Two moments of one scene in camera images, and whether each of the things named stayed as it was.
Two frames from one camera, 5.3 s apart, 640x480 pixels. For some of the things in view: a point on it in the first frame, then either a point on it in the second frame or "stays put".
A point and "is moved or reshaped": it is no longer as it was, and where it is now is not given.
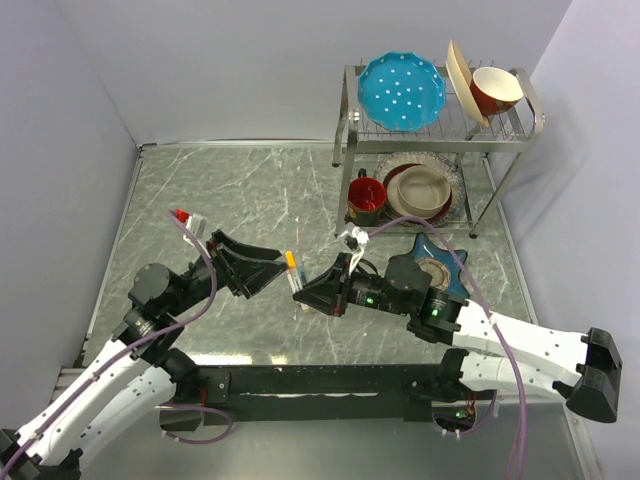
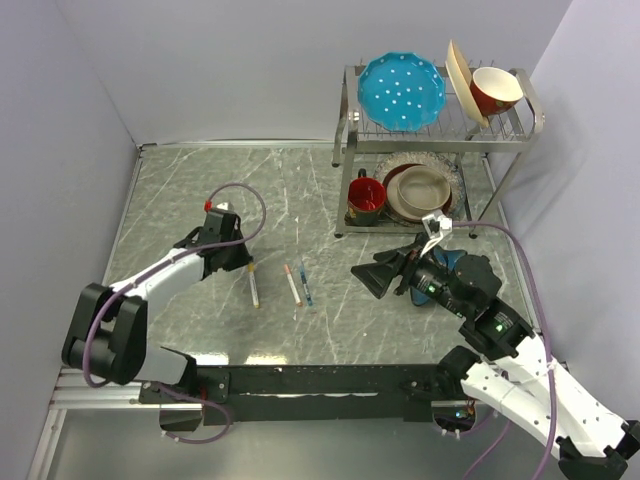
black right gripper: x=327 y=293 -> x=375 y=276
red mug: x=366 y=198 stays put
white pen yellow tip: x=290 y=278 is moved or reshaped
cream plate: x=461 y=81 stays put
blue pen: x=303 y=274 stays put
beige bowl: x=419 y=191 stays put
